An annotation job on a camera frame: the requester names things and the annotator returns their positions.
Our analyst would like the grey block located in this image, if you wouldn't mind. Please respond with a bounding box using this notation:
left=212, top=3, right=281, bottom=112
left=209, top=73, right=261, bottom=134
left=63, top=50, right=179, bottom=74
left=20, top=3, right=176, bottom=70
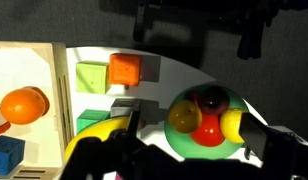
left=110, top=98, right=142, bottom=119

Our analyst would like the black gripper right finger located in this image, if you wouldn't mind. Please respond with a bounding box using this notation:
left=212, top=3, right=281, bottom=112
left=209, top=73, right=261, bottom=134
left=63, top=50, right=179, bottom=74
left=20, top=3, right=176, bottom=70
left=239, top=112, right=272, bottom=162

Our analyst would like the red toy apple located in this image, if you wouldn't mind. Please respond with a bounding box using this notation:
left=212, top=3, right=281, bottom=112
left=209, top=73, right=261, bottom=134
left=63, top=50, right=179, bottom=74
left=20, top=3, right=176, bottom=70
left=189, top=113, right=227, bottom=148

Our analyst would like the dark red toy fruit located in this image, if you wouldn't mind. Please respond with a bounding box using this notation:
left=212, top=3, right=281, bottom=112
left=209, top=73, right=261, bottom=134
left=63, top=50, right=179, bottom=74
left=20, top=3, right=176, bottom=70
left=196, top=85, right=231, bottom=116

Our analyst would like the light green block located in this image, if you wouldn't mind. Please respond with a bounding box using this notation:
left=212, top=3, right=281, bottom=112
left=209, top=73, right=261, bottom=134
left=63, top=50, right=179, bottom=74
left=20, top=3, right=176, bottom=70
left=75, top=60, right=110, bottom=95

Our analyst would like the yellow orange toy fruit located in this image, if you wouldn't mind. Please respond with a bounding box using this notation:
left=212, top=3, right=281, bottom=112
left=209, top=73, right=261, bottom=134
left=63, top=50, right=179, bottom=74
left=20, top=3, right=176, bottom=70
left=167, top=99, right=204, bottom=135

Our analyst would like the dark green block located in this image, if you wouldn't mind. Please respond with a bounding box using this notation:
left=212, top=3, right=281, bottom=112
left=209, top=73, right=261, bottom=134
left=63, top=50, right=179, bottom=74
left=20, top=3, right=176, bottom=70
left=75, top=108, right=112, bottom=135

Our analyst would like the orange block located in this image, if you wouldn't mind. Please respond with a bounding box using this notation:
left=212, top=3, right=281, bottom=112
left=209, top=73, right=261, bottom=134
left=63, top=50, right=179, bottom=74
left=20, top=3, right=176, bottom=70
left=108, top=52, right=143, bottom=88

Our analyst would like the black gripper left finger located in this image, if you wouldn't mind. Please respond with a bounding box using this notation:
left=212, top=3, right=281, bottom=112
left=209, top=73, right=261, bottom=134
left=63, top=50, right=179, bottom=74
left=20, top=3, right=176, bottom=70
left=126, top=99, right=142, bottom=134

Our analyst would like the blue block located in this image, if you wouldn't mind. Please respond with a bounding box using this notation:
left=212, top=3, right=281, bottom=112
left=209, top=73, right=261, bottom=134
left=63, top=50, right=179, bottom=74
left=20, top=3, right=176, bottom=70
left=0, top=134, right=26, bottom=177

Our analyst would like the green plastic bowl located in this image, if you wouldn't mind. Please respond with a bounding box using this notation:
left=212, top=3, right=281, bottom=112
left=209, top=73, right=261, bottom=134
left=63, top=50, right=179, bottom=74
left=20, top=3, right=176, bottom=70
left=163, top=83, right=251, bottom=161

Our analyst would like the yellow toy lemon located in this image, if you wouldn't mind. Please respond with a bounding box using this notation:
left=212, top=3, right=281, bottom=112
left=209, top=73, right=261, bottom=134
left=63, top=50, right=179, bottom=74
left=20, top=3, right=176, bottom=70
left=219, top=108, right=249, bottom=145

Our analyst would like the wooden crate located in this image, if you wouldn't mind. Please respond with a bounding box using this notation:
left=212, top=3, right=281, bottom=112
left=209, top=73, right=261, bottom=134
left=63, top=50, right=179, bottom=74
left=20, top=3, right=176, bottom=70
left=0, top=41, right=76, bottom=180

